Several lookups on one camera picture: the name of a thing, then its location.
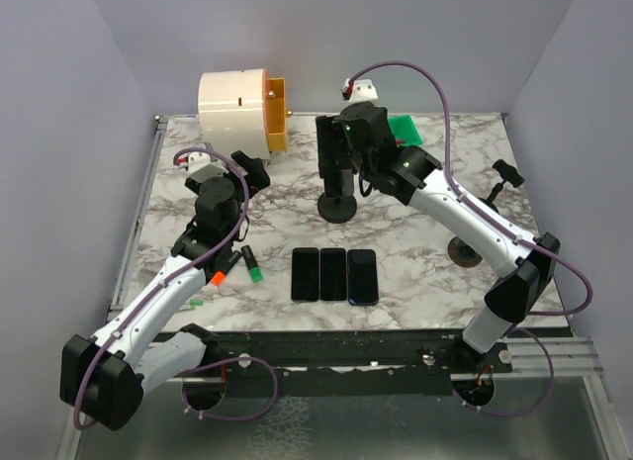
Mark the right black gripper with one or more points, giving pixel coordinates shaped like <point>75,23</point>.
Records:
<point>336,122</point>

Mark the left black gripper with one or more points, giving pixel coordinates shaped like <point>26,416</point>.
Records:
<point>256,179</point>

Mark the black phone stand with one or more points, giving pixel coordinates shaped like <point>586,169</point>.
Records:
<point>337,204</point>
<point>507,174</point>

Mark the black phone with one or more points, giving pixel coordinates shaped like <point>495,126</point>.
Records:
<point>305,274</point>

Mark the round wooden base stand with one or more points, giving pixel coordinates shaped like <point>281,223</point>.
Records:
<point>463,254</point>

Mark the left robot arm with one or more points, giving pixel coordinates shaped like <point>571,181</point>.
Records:
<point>105,376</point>

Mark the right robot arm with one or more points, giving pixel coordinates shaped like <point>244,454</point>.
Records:
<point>359,141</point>

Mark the green plastic bin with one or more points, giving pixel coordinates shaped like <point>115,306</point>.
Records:
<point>405,131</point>

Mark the orange drawer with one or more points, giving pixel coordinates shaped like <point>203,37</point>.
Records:
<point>276,115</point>

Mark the white cylindrical drawer box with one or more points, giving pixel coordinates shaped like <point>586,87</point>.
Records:
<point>232,112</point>

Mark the green highlighter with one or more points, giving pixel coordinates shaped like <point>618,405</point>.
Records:
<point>251,264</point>

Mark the orange highlighter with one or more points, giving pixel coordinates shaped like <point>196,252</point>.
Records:
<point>225,266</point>

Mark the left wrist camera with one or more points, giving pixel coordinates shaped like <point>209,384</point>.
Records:
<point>199,163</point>

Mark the black mounting rail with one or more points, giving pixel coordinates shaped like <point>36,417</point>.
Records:
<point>257,364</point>

